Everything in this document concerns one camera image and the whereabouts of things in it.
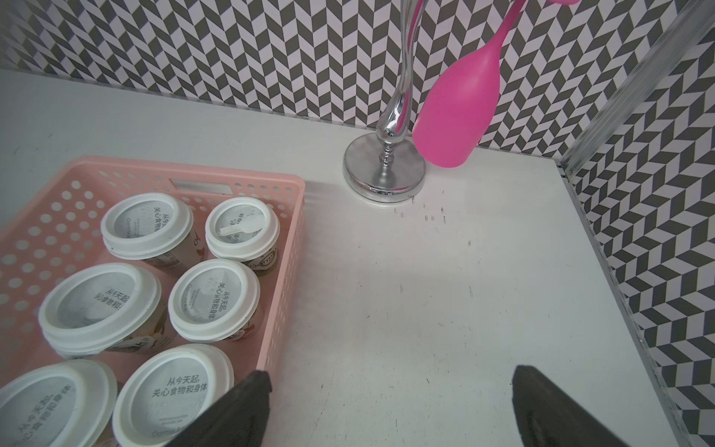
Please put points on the red label yogurt cup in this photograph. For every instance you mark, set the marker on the red label yogurt cup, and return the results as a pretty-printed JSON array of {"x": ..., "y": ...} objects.
[{"x": 168, "y": 392}]

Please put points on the pink perforated plastic basket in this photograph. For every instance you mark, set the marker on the pink perforated plastic basket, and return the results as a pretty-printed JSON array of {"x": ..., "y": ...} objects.
[{"x": 58, "y": 235}]

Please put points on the white lid yogurt cup right-near-basket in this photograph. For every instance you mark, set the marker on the white lid yogurt cup right-near-basket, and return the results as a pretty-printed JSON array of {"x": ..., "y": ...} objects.
[{"x": 216, "y": 301}]

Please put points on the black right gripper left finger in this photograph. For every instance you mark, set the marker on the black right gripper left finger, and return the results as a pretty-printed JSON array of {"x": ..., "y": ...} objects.
[{"x": 238, "y": 418}]

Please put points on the chrome cup holder stand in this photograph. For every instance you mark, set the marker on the chrome cup holder stand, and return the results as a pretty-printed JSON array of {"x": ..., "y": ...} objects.
[{"x": 384, "y": 166}]

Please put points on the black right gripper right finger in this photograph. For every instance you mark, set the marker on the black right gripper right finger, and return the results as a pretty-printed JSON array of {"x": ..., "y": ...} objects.
[{"x": 547, "y": 416}]

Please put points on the green yogurt cup white lid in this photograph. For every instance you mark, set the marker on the green yogurt cup white lid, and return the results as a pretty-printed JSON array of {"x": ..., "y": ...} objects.
[{"x": 245, "y": 230}]

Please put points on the aluminium corner post right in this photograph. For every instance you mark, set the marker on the aluminium corner post right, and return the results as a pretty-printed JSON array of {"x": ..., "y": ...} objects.
[{"x": 691, "y": 25}]

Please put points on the magenta plastic wine glass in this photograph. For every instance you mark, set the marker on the magenta plastic wine glass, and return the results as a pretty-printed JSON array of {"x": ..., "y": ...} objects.
[{"x": 462, "y": 103}]

